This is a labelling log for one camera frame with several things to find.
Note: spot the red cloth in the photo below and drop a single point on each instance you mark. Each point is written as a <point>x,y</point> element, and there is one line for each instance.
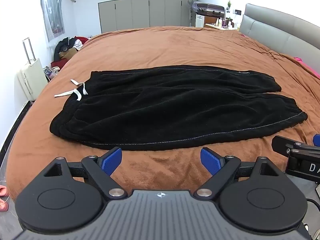
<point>82,40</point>

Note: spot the white cloth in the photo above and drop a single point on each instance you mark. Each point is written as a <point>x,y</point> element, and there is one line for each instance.
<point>77,45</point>

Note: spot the patterned bag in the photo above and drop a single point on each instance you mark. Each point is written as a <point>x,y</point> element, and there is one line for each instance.
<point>51,73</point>

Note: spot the small potted plant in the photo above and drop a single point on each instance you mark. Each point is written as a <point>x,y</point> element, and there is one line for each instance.
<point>228,5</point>

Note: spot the brown blanket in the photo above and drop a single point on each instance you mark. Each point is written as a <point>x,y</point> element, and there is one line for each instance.
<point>175,47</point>

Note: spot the pink slipper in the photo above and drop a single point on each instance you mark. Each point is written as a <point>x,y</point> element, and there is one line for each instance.
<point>3,191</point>
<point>3,206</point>

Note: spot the pink cloth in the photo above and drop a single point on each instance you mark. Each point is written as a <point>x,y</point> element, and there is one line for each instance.
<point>308,67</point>

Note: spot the grey padded headboard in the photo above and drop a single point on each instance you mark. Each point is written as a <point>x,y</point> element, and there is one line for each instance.
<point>275,27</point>

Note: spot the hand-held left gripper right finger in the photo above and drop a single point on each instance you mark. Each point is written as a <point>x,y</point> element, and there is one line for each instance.
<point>209,161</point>

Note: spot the cardboard box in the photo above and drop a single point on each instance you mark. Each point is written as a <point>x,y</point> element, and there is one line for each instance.
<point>68,53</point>

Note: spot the wall socket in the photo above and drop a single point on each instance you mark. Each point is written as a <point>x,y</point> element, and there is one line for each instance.
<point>238,12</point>

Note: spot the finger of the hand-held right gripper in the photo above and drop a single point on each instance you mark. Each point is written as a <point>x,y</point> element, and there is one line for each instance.
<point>317,140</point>
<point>282,142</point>

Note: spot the white suitcase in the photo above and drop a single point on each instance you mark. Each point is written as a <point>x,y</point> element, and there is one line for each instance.
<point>31,77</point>

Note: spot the black jacket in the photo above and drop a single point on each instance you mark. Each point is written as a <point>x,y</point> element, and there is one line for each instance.
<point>62,45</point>

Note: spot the bottles on desk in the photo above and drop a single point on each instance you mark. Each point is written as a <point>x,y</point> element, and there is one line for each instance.
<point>225,22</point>

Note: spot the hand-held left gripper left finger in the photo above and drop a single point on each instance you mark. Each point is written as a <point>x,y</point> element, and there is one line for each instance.
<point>112,161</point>

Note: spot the purple suitcase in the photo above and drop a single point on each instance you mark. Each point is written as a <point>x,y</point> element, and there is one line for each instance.
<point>208,8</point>

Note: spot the wooden desk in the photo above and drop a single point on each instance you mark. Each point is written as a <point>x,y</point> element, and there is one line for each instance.
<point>212,26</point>

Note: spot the black pants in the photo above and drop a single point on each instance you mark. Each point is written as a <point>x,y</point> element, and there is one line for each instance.
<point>162,110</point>

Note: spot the white cabinet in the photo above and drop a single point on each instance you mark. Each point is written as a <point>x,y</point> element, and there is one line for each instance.
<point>200,20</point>

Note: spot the standing fan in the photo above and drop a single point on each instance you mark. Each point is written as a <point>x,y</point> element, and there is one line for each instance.
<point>193,1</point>

